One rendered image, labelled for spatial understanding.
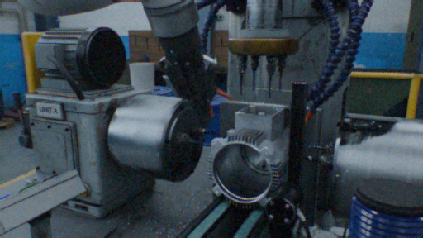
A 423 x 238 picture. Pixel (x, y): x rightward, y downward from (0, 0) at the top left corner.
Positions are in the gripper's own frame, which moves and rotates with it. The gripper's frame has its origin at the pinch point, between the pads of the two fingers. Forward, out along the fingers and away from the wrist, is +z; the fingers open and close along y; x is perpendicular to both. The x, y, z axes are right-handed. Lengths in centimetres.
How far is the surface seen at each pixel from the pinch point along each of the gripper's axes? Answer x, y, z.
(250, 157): -14.5, -1.7, 30.5
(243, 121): -11.5, -3.3, 13.0
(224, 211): 8.0, -2.9, 25.7
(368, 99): -340, -20, 270
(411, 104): -192, -56, 151
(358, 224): 32, -34, -20
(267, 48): -19.1, -9.6, -4.5
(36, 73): -14, 71, 4
